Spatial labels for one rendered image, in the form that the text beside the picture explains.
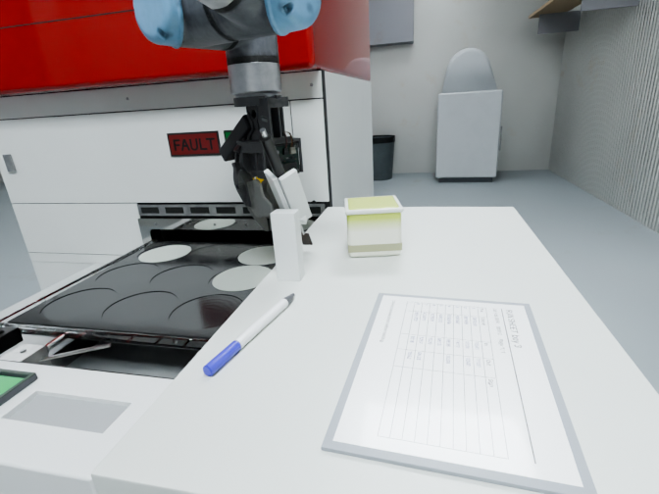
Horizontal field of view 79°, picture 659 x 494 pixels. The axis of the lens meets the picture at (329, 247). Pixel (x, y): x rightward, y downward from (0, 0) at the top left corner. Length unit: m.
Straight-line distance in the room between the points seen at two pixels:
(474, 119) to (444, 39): 1.44
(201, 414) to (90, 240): 0.86
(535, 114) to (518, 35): 1.10
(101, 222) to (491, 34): 6.15
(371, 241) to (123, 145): 0.64
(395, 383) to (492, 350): 0.09
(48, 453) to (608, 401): 0.37
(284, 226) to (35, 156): 0.81
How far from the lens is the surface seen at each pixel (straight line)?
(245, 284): 0.65
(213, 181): 0.89
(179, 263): 0.79
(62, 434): 0.36
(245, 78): 0.61
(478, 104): 5.76
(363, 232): 0.52
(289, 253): 0.47
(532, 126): 6.82
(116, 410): 0.36
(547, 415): 0.31
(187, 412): 0.32
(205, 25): 0.52
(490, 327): 0.39
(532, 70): 6.79
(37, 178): 1.18
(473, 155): 5.81
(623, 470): 0.30
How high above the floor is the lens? 1.16
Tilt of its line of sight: 20 degrees down
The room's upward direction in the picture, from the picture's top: 4 degrees counter-clockwise
